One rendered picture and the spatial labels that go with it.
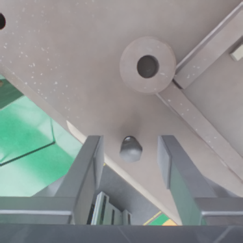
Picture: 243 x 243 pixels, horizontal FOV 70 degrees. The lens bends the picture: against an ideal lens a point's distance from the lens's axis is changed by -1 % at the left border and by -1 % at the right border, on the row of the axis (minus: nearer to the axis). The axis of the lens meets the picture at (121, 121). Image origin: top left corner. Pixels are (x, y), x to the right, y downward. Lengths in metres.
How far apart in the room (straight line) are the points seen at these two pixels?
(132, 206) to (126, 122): 1.48
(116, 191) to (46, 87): 1.40
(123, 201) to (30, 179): 1.01
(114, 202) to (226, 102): 1.48
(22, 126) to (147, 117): 1.74
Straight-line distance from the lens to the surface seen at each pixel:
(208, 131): 0.17
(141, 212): 1.67
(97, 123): 0.17
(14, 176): 2.16
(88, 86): 0.16
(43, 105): 0.33
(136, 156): 0.15
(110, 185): 1.50
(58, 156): 1.84
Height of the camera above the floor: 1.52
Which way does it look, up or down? 73 degrees down
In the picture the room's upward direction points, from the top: 175 degrees counter-clockwise
